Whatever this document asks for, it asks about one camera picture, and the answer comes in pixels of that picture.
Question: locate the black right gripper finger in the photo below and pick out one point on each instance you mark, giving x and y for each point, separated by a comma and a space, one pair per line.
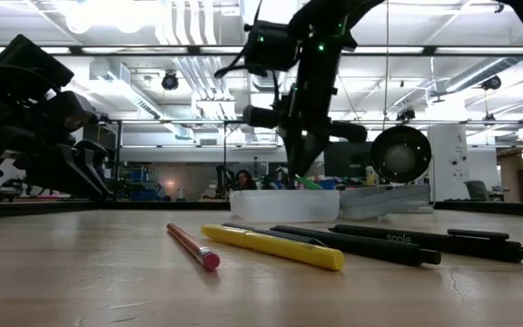
296, 152
315, 147

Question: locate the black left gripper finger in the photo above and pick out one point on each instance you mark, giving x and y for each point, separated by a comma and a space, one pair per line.
82, 175
100, 163

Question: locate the light green pen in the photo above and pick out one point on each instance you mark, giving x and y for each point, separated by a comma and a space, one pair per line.
310, 182

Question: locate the clear plastic supply box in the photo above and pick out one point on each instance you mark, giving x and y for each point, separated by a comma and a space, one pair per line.
284, 206

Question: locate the yellow highlighter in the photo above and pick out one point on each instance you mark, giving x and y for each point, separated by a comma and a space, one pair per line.
279, 247

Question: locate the orange pencil with eraser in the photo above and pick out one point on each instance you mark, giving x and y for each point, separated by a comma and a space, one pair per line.
193, 245

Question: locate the black pen with scale print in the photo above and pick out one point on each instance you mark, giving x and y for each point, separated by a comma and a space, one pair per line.
425, 240

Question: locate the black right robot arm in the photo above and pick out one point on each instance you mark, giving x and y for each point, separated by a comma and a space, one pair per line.
329, 18

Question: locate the black monitor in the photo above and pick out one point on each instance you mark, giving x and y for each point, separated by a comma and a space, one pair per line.
348, 159

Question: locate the person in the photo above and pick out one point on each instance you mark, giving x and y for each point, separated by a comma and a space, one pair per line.
245, 181

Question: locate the black hanging ceiling light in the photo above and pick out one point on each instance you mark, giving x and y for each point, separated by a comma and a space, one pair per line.
170, 81
491, 82

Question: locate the white pillar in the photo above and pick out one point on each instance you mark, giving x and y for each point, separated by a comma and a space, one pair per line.
447, 159

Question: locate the grey office chair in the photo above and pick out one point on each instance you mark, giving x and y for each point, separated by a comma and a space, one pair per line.
477, 191

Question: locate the black aluminium table frame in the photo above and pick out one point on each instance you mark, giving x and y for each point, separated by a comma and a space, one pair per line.
39, 206

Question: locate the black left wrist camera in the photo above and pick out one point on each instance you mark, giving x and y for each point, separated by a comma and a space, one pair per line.
30, 59

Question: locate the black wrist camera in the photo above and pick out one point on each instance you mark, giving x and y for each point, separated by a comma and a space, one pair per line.
30, 59
270, 45

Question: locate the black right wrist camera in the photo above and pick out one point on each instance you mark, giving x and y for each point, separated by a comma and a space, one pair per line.
270, 45

